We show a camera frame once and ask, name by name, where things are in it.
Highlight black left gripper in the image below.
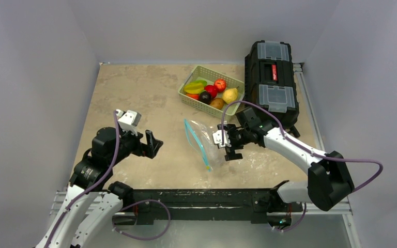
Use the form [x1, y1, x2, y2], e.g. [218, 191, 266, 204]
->
[109, 121, 162, 165]

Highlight clear zip bag blue seal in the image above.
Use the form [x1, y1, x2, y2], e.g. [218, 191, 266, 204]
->
[184, 119, 225, 171]

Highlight brown fake potato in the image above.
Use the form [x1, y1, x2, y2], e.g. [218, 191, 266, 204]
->
[209, 98, 225, 110]

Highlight yellow fake lemon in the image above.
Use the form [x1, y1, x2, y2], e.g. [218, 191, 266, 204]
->
[222, 88, 238, 104]

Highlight dark purple fake fruit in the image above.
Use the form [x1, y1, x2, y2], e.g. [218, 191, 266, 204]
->
[198, 91, 212, 104]

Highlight red fake apple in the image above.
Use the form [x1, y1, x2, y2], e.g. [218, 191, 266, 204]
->
[204, 85, 218, 99]

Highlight red orange fake tomato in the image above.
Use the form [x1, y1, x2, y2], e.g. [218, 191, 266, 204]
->
[186, 93, 200, 100]

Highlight green yellow fake mango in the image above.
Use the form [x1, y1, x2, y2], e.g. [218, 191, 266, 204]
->
[184, 82, 204, 94]

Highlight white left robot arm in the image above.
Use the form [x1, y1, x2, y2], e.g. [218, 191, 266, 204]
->
[37, 126, 163, 247]

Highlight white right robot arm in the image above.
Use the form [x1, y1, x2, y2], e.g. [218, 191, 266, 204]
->
[212, 107, 355, 211]

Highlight black toolbox clear lids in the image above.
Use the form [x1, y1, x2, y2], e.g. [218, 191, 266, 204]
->
[244, 40, 300, 137]

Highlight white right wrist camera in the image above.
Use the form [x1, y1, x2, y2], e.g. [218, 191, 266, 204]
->
[212, 130, 231, 149]

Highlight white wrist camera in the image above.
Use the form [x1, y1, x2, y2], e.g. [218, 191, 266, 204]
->
[212, 130, 231, 149]
[115, 109, 142, 136]

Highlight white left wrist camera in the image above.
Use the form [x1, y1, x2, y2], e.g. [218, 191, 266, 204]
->
[115, 109, 142, 136]

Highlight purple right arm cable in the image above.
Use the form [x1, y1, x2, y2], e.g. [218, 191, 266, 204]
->
[220, 100, 384, 192]

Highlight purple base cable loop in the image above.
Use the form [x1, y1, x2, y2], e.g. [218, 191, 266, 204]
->
[112, 199, 171, 241]

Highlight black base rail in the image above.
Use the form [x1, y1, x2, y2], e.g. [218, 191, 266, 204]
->
[109, 184, 303, 227]

